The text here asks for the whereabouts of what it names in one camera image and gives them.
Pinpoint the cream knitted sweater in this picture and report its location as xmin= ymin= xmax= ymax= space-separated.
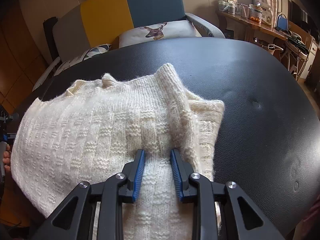
xmin=11 ymin=63 xmax=225 ymax=239

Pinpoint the person's left hand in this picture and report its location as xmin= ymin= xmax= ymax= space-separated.
xmin=3 ymin=144 xmax=11 ymax=173

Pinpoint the triangle pattern cushion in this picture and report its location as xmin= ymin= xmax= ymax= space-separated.
xmin=54 ymin=44 xmax=112 ymax=76

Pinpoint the colour block armchair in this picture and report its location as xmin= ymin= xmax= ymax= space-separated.
xmin=32 ymin=0 xmax=226 ymax=91

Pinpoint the deer print cushion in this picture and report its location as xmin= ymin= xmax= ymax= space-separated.
xmin=119 ymin=20 xmax=201 ymax=48

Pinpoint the wooden side table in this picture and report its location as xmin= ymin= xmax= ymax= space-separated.
xmin=216 ymin=0 xmax=320 ymax=81

